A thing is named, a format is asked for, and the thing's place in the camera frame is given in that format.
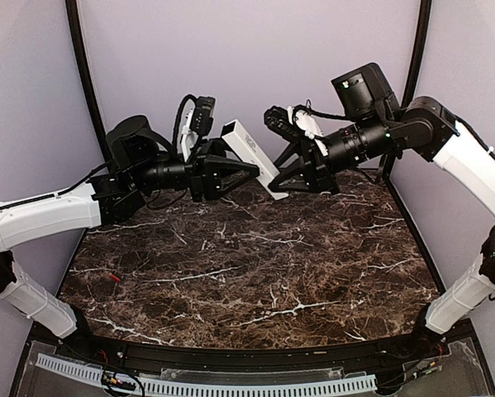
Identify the white remote control body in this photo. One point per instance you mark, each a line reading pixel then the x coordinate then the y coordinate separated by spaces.
pixel 247 149

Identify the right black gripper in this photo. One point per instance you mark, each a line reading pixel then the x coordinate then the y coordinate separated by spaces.
pixel 315 169

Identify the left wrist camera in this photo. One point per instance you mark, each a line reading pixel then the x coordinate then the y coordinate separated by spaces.
pixel 198 124

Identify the left black frame post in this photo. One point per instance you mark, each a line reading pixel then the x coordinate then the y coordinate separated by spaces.
pixel 85 76

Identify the white slotted cable duct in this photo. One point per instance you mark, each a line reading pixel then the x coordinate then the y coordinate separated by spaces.
pixel 175 382

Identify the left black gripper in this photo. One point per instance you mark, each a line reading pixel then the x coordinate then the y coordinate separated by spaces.
pixel 207 169

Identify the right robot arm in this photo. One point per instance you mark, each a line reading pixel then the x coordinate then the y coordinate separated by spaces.
pixel 379 125

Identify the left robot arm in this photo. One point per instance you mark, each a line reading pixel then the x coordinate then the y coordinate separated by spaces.
pixel 142 163

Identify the black front rail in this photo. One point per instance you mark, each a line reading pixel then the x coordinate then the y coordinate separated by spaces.
pixel 383 355

